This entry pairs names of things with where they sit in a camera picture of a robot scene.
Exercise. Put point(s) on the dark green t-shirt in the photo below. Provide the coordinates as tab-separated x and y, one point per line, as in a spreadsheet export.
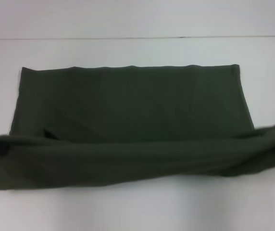
128	120

